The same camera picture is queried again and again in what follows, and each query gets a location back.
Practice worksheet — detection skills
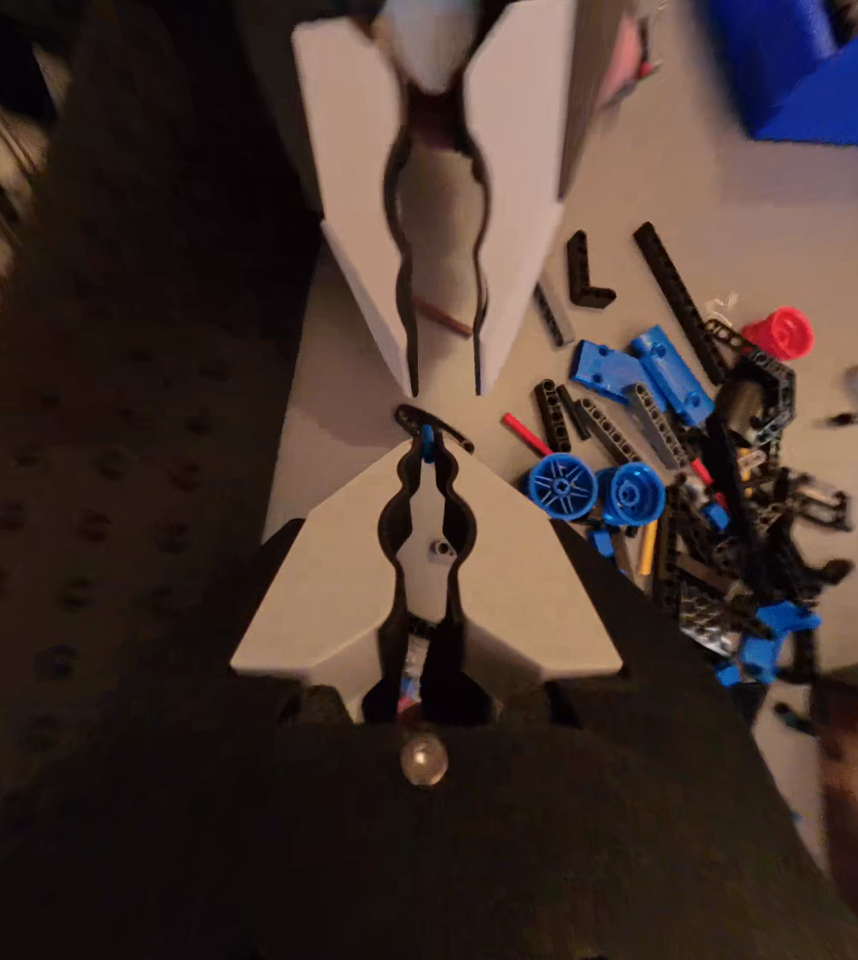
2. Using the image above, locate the red wheel hub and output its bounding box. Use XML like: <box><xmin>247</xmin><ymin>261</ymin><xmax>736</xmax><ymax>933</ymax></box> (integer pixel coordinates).
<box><xmin>741</xmin><ymin>305</ymin><xmax>816</xmax><ymax>362</ymax></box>

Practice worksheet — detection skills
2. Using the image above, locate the pile of loose building parts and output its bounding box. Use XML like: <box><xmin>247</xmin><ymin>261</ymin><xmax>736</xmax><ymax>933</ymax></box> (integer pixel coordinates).
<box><xmin>501</xmin><ymin>220</ymin><xmax>856</xmax><ymax>687</ymax></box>

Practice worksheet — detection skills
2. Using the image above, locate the person's left hand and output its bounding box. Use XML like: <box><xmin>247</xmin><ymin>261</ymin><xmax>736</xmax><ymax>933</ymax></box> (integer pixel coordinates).
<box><xmin>600</xmin><ymin>18</ymin><xmax>663</xmax><ymax>110</ymax></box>

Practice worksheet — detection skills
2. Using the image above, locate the black beam chassis assembly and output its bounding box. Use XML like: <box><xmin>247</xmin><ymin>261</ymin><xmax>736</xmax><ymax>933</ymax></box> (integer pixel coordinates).
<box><xmin>702</xmin><ymin>318</ymin><xmax>854</xmax><ymax>541</ymax></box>

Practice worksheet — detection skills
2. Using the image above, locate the blue curved shell panel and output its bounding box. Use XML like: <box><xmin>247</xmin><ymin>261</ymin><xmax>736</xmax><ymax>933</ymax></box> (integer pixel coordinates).
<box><xmin>629</xmin><ymin>324</ymin><xmax>717</xmax><ymax>429</ymax></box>

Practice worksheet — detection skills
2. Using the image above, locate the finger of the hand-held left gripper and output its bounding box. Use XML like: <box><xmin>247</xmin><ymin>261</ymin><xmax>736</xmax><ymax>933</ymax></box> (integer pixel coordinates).
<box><xmin>292</xmin><ymin>18</ymin><xmax>421</xmax><ymax>399</ymax></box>
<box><xmin>462</xmin><ymin>0</ymin><xmax>576</xmax><ymax>397</ymax></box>

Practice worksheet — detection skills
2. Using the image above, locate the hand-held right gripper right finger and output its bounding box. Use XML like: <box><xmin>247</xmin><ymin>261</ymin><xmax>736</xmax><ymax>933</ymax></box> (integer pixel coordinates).
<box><xmin>432</xmin><ymin>438</ymin><xmax>624</xmax><ymax>721</ymax></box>

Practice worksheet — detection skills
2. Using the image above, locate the blue wheel hub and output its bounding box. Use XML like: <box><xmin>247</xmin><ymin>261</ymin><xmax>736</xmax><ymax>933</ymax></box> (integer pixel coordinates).
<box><xmin>525</xmin><ymin>451</ymin><xmax>600</xmax><ymax>523</ymax></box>
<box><xmin>597</xmin><ymin>460</ymin><xmax>669</xmax><ymax>528</ymax></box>

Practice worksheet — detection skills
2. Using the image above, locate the blue plastic bin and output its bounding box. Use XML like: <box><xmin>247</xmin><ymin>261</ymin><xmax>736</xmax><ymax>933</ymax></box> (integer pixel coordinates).
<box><xmin>705</xmin><ymin>0</ymin><xmax>858</xmax><ymax>149</ymax></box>

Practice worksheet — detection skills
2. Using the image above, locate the grey desk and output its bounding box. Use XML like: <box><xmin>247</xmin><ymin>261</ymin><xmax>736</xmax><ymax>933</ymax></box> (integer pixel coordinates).
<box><xmin>260</xmin><ymin>0</ymin><xmax>858</xmax><ymax>879</ymax></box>

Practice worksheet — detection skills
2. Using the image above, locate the brown axle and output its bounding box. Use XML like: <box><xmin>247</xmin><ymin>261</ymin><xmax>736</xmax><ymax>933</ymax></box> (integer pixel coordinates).
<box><xmin>411</xmin><ymin>295</ymin><xmax>476</xmax><ymax>339</ymax></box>

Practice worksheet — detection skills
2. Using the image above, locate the dark grey beam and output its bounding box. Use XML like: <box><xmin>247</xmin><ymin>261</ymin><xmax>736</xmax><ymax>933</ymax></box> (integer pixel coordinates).
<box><xmin>533</xmin><ymin>282</ymin><xmax>577</xmax><ymax>348</ymax></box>

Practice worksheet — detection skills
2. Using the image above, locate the red axle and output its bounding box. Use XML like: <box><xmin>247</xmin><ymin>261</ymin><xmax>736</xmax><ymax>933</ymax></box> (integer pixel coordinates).
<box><xmin>501</xmin><ymin>411</ymin><xmax>555</xmax><ymax>458</ymax></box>

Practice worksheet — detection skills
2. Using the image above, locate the blue angled shell panel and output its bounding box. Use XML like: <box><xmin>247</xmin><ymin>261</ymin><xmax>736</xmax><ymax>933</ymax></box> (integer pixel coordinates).
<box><xmin>569</xmin><ymin>338</ymin><xmax>652</xmax><ymax>407</ymax></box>

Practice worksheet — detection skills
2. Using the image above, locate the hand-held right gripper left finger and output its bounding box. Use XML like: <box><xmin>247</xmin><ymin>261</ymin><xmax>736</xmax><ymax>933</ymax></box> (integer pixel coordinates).
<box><xmin>230</xmin><ymin>438</ymin><xmax>426</xmax><ymax>721</ymax></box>

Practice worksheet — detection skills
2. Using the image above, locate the dark perforated panel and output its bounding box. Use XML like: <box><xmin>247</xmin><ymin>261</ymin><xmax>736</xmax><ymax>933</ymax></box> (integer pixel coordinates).
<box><xmin>0</xmin><ymin>0</ymin><xmax>325</xmax><ymax>960</ymax></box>

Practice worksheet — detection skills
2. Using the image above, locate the blue curved mudguard panel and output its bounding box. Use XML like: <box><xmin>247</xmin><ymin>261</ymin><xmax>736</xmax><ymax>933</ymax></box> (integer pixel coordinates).
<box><xmin>714</xmin><ymin>599</ymin><xmax>825</xmax><ymax>687</ymax></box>

